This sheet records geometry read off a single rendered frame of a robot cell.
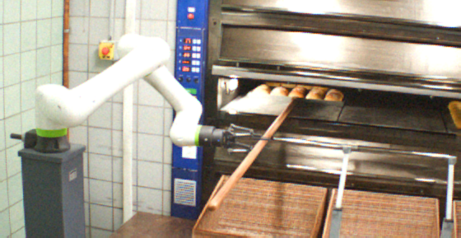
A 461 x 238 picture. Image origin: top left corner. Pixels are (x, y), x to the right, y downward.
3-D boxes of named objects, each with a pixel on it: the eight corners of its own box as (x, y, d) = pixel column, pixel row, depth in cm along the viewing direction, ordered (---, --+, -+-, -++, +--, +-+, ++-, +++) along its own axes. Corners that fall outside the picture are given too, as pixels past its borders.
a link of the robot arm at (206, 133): (197, 149, 269) (197, 128, 268) (205, 142, 281) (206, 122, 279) (211, 151, 268) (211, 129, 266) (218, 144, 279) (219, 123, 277)
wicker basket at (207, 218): (219, 222, 339) (221, 174, 333) (323, 236, 324) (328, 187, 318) (189, 257, 293) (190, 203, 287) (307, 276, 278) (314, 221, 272)
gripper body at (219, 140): (216, 126, 275) (238, 128, 273) (216, 145, 277) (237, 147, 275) (212, 129, 268) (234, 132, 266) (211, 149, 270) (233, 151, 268)
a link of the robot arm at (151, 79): (134, 80, 263) (155, 75, 257) (142, 59, 270) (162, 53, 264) (183, 129, 286) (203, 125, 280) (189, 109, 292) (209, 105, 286)
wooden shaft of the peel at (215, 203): (216, 213, 192) (216, 204, 191) (206, 212, 192) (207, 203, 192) (295, 105, 354) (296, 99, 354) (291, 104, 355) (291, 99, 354)
